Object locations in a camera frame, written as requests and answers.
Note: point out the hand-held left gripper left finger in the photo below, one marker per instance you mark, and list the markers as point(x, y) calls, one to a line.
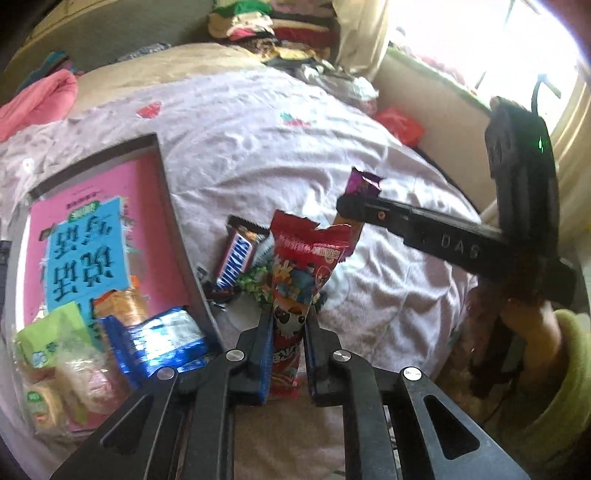
point(265, 350)

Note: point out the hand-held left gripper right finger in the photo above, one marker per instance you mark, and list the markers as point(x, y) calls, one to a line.
point(311, 350)

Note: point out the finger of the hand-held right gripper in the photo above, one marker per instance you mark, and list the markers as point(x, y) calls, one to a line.
point(369, 212)

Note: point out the dark purple snack packet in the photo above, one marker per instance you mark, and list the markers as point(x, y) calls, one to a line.
point(362, 182)

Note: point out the red cartoon snack packet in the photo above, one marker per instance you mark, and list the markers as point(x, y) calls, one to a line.
point(295, 277)

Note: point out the blue cookie packet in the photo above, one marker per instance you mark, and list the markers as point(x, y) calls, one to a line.
point(157, 344)

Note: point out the clear plastic snack bag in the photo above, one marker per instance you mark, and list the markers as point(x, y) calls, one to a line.
point(92, 383)

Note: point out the person's right forearm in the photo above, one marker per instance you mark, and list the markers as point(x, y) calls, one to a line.
point(570, 392)

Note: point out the person's right hand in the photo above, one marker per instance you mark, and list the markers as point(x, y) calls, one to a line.
point(531, 332)

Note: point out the green patterned snack packet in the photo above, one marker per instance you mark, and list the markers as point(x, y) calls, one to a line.
point(256, 281)

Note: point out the small black packet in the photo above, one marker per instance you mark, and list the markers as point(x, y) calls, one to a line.
point(217, 293)

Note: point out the red plastic bag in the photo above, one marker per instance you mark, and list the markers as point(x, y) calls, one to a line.
point(399, 124)

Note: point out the brown chocolate bar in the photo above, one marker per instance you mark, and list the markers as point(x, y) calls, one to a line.
point(238, 256)

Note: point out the cream padded ledge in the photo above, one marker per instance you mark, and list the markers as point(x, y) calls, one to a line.
point(438, 124)

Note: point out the lilac printed bedsheet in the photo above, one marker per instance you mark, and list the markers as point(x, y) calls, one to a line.
point(277, 138)

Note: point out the white plastic bag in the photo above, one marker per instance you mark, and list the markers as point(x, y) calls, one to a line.
point(355, 85)

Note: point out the orange cake packet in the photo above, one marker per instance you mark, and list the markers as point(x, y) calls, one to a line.
point(122, 304)

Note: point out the cream curtain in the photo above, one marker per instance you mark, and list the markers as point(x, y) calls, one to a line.
point(364, 32)

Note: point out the pink book with blue label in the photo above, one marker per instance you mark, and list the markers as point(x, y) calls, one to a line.
point(138, 207)

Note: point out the stack of folded clothes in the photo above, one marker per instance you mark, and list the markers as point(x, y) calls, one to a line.
point(277, 23)

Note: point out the round cracker packet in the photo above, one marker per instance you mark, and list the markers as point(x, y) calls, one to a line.
point(44, 406)

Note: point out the beige blanket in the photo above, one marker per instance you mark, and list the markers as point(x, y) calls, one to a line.
point(175, 69)

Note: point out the dark patterned cloth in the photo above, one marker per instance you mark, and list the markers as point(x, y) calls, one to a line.
point(147, 48)

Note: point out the grey headboard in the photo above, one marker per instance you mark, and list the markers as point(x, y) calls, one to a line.
point(138, 23)

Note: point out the pink quilt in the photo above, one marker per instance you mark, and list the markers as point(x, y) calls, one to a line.
point(41, 99)

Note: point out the teal striped clothing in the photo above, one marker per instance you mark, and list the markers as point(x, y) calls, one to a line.
point(53, 60)

